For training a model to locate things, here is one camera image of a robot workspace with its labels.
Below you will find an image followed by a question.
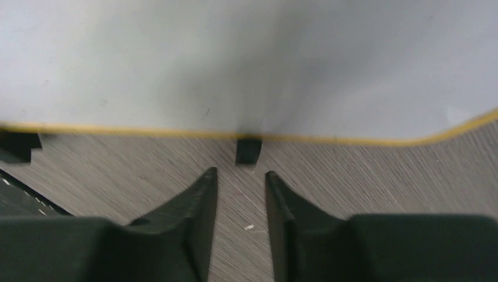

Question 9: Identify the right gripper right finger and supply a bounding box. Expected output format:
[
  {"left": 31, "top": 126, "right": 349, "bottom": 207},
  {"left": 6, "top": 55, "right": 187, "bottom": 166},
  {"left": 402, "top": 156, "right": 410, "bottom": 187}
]
[{"left": 265, "top": 172, "right": 497, "bottom": 281}]

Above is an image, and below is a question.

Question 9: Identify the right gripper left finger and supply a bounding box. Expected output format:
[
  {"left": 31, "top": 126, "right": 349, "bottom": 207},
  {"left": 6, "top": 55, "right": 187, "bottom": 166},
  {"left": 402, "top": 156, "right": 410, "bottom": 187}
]
[{"left": 1, "top": 167, "right": 218, "bottom": 281}]

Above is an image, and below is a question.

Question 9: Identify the metal wire whiteboard stand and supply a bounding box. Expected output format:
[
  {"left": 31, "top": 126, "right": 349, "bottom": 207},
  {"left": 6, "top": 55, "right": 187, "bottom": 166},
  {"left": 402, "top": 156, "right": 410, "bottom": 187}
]
[{"left": 1, "top": 129, "right": 263, "bottom": 166}]

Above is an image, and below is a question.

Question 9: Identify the yellow framed whiteboard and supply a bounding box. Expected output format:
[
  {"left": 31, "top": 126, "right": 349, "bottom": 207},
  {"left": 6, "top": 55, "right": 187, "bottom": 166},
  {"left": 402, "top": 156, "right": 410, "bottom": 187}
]
[{"left": 1, "top": 1, "right": 497, "bottom": 146}]

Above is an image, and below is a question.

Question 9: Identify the black white checkerboard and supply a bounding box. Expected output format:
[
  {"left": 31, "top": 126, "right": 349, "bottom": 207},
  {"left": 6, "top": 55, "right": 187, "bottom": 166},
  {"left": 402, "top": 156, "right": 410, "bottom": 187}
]
[{"left": 1, "top": 170, "right": 72, "bottom": 217}]

